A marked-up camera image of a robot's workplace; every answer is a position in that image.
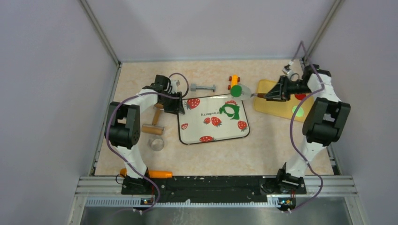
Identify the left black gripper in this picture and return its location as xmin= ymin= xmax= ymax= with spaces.
xmin=159 ymin=90 xmax=185 ymax=114

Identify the wooden handled scraper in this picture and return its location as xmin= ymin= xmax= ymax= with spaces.
xmin=233 ymin=84 xmax=266 ymax=101

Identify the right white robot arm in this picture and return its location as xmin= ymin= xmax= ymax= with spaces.
xmin=264 ymin=64 xmax=351 ymax=193

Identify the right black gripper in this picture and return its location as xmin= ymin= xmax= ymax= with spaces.
xmin=265 ymin=75 xmax=313 ymax=102

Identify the grey toy bolt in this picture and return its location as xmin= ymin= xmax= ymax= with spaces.
xmin=190 ymin=83 xmax=216 ymax=92

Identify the wooden rolling pin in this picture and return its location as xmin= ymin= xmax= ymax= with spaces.
xmin=141 ymin=103 xmax=165 ymax=136

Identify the round metal cutter ring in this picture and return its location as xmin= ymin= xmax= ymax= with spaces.
xmin=148 ymin=136 xmax=165 ymax=152

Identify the green dough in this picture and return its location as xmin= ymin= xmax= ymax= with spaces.
xmin=219 ymin=104 xmax=240 ymax=120

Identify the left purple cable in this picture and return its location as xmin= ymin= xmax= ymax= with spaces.
xmin=106 ymin=73 xmax=190 ymax=213

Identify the yellow toy car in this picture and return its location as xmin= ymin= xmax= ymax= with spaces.
xmin=228 ymin=75 xmax=240 ymax=90

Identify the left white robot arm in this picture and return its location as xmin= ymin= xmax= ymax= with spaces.
xmin=104 ymin=75 xmax=185 ymax=194

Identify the white strawberry tray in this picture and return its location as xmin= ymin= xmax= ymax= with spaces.
xmin=178 ymin=94 xmax=250 ymax=145

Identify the round green dough wrapper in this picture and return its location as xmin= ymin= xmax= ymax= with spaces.
xmin=230 ymin=85 xmax=242 ymax=98

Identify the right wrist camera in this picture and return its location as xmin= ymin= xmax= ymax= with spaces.
xmin=282 ymin=60 xmax=300 ymax=81

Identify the red dough disc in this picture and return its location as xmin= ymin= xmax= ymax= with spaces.
xmin=294 ymin=93 xmax=307 ymax=101

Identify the light green dough disc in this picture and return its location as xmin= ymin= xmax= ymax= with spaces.
xmin=291 ymin=106 xmax=305 ymax=118

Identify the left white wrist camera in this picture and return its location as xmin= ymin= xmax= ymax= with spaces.
xmin=170 ymin=80 xmax=180 ymax=93

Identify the orange marker pen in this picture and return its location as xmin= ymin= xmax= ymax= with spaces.
xmin=119 ymin=168 xmax=173 ymax=179

